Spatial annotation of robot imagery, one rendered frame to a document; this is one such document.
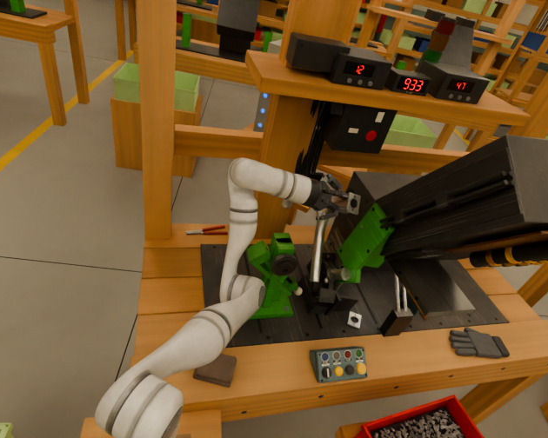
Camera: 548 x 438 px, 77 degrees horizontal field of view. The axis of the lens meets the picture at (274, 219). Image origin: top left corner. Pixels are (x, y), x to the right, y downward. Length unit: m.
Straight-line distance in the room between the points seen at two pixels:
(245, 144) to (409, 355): 0.87
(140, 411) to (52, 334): 1.69
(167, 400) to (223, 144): 0.86
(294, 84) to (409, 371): 0.88
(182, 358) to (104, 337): 1.50
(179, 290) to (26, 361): 1.16
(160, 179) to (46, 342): 1.28
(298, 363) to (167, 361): 0.49
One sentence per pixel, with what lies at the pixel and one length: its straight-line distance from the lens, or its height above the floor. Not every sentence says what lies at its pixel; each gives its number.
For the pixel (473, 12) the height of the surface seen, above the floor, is 1.58.
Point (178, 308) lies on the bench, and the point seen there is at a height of 0.88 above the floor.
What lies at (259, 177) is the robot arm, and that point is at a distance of 0.82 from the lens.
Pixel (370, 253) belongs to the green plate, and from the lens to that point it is 1.03.
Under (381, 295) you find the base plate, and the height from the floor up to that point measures 0.90.
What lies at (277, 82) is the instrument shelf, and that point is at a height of 1.53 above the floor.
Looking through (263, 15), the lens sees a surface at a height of 0.72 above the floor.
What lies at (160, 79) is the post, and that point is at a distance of 1.04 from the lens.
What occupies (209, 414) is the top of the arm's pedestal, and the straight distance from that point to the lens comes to 1.02.
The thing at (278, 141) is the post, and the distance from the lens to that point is 1.14.
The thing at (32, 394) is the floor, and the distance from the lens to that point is 2.08.
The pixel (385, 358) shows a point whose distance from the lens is 1.18.
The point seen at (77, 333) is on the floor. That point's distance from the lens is 2.20.
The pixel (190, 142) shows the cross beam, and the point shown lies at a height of 1.24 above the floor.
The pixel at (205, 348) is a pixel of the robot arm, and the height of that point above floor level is 1.19.
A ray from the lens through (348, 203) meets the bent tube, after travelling 0.97.
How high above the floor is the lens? 1.79
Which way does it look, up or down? 37 degrees down
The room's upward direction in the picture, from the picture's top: 15 degrees clockwise
